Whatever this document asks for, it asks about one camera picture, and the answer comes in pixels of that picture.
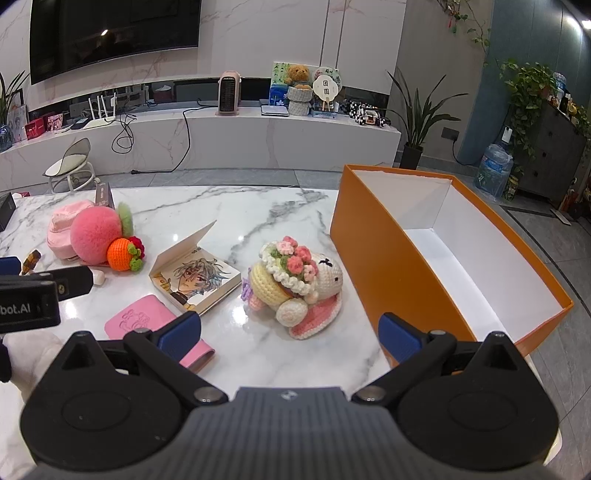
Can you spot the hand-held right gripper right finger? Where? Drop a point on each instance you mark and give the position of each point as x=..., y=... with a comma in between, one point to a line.
x=399, y=339

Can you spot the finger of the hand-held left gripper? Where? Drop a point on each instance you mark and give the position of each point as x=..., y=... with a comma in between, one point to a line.
x=74, y=279
x=9, y=266

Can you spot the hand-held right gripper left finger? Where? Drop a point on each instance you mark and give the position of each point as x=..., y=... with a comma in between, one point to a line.
x=180, y=334

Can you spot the pink plush peach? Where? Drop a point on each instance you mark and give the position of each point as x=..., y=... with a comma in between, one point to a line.
x=94, y=235

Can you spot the pink leather wallet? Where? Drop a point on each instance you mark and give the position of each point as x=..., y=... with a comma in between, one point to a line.
x=134, y=318

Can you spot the orange crochet fruit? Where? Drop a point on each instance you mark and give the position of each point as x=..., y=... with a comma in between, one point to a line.
x=121, y=256

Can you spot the pink hat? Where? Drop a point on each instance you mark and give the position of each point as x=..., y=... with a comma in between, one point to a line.
x=60, y=226

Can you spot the illustrated book box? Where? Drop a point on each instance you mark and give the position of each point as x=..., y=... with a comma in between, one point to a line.
x=196, y=277

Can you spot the orange cardboard box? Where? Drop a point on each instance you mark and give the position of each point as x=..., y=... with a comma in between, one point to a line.
x=369, y=240

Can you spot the crochet bunny with flowers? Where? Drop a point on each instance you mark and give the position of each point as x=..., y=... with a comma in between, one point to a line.
x=295, y=281

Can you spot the person's left hand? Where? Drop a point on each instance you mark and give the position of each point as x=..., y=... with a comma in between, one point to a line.
x=32, y=357

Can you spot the small brown bottle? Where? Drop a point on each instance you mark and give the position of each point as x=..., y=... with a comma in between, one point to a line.
x=31, y=262

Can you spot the black box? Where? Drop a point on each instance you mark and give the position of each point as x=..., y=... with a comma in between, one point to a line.
x=5, y=210

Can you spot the brown patterned box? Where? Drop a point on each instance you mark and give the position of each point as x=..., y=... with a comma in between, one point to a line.
x=104, y=196

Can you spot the white chair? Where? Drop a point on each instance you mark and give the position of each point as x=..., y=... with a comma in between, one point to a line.
x=69, y=161

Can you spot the red gift box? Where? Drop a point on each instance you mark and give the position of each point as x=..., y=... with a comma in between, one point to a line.
x=34, y=129

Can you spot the pink gift box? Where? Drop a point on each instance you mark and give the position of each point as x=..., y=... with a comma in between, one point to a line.
x=54, y=122

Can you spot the black flat device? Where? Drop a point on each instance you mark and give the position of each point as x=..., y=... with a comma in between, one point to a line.
x=81, y=123

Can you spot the green orchid plant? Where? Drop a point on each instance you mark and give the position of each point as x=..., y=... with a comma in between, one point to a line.
x=7, y=106

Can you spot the white router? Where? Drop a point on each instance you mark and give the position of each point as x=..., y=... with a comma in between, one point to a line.
x=104, y=117

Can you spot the blue water jug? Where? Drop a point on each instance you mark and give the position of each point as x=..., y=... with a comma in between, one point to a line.
x=493, y=170

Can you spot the long-leaf potted plant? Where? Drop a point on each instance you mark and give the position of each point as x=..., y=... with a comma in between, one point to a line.
x=415, y=129

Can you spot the marble television console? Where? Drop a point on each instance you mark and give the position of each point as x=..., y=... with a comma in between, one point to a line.
x=277, y=138

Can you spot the black white toy car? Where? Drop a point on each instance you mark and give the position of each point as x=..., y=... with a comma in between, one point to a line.
x=367, y=114

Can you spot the grey cabinet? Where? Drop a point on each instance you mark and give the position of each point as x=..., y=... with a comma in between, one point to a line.
x=549, y=152

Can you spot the pink space heater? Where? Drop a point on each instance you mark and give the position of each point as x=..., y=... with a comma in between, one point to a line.
x=229, y=94

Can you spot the grey laptop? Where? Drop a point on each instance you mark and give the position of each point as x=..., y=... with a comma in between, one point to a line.
x=274, y=110

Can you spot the black television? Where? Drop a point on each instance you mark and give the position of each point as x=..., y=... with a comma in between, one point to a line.
x=115, y=32

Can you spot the white round fan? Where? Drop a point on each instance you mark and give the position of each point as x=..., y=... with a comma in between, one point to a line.
x=327, y=88

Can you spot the green blue painting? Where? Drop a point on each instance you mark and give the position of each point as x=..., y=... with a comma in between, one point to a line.
x=277, y=87

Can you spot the floral round fan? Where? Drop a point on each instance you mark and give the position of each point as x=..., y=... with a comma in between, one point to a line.
x=330, y=71

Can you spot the trailing green vine plant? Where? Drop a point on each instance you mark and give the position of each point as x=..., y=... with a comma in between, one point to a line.
x=526, y=92

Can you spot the brown teddy bear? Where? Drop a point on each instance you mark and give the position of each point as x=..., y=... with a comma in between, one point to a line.
x=298, y=76

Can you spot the cluster of small bottles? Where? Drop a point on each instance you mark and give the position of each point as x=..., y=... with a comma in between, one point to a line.
x=565, y=99

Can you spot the hanging vine with red ornaments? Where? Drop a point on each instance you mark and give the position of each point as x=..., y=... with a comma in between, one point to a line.
x=471, y=23

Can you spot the black wall socket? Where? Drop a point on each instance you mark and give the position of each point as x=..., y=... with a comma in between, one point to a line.
x=450, y=134

